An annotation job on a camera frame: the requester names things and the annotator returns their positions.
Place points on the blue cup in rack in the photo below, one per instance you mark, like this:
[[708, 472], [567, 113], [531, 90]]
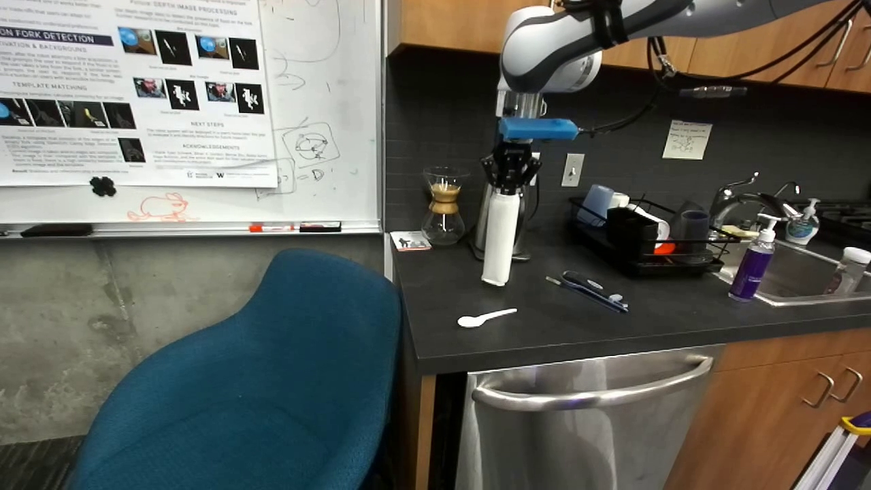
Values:
[[597, 202]]

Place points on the teal chair near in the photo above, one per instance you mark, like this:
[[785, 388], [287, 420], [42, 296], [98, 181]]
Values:
[[287, 392]]

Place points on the stainless dishwasher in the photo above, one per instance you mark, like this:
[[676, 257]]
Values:
[[599, 423]]

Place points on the purple pump bottle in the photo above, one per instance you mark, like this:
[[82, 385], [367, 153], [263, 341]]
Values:
[[755, 260]]

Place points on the whiteboard with poster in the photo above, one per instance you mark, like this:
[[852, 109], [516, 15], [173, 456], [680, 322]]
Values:
[[173, 117]]

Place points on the upper wooden cabinets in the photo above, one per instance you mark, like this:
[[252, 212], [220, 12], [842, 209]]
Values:
[[459, 26]]

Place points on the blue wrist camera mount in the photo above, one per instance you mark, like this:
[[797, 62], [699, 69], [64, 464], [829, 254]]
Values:
[[550, 128]]

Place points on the chrome faucet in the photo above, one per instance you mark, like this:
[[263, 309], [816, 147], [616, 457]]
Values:
[[739, 207]]

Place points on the lower wooden cabinet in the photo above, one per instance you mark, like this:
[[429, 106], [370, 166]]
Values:
[[769, 405]]

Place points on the black dish rack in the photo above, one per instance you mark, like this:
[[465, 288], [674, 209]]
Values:
[[652, 241]]

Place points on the glass coffee carafe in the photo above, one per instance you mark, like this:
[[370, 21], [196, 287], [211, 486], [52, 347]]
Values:
[[444, 222]]

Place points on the stainless steel sink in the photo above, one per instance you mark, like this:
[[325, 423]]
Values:
[[797, 275]]

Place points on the blue black brush tool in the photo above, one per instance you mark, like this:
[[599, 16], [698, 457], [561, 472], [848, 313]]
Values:
[[591, 288]]

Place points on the wall power outlet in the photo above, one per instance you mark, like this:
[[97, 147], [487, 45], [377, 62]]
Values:
[[573, 170]]

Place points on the white plastic spoon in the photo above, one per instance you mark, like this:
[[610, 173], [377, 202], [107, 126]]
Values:
[[480, 320]]

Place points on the white note paper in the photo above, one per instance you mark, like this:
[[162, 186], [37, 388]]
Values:
[[687, 139]]

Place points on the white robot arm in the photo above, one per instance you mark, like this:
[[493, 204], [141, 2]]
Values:
[[559, 50]]

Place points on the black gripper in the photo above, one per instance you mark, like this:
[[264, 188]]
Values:
[[510, 166]]

